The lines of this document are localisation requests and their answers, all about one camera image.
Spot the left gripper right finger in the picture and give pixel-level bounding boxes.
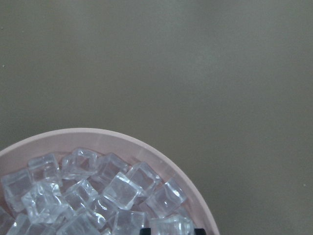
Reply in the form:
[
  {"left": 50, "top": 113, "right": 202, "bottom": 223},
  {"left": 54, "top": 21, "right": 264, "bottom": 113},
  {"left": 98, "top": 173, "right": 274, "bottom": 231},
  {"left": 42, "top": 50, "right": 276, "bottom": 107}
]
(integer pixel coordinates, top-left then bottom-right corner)
[{"left": 194, "top": 228, "right": 205, "bottom": 235}]

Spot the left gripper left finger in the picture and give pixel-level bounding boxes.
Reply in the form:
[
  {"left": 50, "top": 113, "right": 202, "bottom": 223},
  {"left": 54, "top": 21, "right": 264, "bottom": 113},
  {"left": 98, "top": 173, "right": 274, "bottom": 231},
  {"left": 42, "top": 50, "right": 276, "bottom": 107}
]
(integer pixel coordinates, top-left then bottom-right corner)
[{"left": 139, "top": 228, "right": 151, "bottom": 235}]

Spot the clear ice cubes pile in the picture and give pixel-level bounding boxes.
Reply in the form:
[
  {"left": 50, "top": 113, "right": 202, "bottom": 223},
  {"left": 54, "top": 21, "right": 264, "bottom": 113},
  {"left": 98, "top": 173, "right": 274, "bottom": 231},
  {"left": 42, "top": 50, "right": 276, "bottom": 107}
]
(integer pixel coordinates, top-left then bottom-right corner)
[{"left": 0, "top": 148, "right": 195, "bottom": 235}]

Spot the pink bowl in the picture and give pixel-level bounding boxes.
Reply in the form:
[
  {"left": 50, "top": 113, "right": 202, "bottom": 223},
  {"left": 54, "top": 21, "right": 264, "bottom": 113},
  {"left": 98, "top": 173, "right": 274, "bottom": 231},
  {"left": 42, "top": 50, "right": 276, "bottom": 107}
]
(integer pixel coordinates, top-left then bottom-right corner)
[{"left": 0, "top": 128, "right": 220, "bottom": 235}]

